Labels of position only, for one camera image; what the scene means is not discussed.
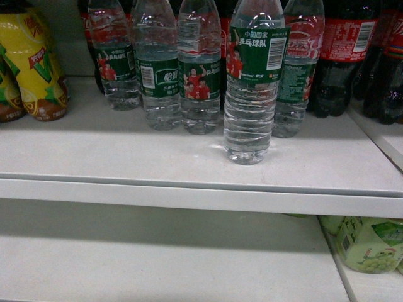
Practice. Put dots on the rightmost water bottle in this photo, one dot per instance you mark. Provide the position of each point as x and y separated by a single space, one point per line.
306 21

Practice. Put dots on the water bottle with team picture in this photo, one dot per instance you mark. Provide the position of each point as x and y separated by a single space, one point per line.
199 54

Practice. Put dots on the left edge lemon tea bottle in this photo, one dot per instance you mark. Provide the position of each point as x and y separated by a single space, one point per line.
12 107

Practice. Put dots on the water bottle with barcode label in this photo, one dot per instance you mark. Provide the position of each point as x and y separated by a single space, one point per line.
154 37

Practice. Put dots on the right edge cola bottle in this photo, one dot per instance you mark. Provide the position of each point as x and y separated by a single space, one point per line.
383 99

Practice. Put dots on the clear water bottle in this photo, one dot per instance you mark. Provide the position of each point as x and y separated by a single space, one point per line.
256 48

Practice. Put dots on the yellow lemon tea bottle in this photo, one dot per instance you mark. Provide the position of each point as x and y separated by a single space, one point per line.
26 49

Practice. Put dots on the white upper shelf board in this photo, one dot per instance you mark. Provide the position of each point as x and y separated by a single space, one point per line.
97 155

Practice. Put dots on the green grape drink bottle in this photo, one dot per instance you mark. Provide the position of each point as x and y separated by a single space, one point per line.
370 245

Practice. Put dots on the far left water bottle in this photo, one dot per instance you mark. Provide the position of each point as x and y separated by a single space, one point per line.
110 34

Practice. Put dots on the cola bottle red label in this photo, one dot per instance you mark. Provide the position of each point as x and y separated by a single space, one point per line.
349 27

